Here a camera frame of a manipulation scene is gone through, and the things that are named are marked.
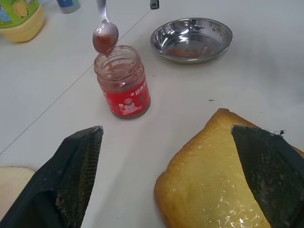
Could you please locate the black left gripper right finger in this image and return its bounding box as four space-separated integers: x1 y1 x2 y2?
230 124 304 228

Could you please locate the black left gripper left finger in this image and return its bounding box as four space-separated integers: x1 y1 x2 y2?
0 125 104 228

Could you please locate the metal spoon with jam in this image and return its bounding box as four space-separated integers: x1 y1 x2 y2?
92 0 119 57

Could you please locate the white bread slice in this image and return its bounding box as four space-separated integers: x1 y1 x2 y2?
0 166 36 214

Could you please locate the yellow toasted bread slice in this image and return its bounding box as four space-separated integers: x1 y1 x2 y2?
153 108 304 228

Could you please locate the red-labelled glass jam jar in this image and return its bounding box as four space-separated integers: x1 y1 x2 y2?
93 45 152 119

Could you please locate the stainless steel bowl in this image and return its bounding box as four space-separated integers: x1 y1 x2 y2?
150 17 234 65

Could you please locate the yellow lemon-print bottle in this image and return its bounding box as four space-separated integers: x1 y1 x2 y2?
0 0 46 44

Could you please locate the blue and grey container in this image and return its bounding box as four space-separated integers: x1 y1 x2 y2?
56 0 81 14

